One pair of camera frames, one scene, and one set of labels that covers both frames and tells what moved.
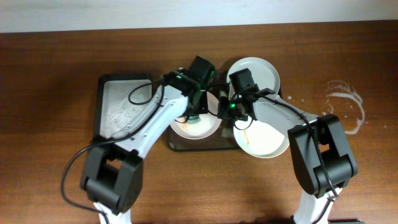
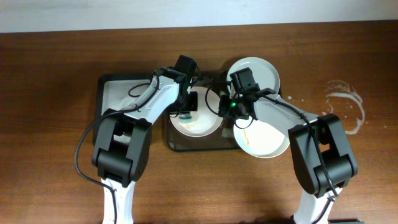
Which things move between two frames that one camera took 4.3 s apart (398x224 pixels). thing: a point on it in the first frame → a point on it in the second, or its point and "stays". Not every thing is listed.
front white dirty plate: x=258 y=139 stays
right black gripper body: x=225 y=111 stays
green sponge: x=193 y=119 → x=185 y=117
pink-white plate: x=209 y=124 stays
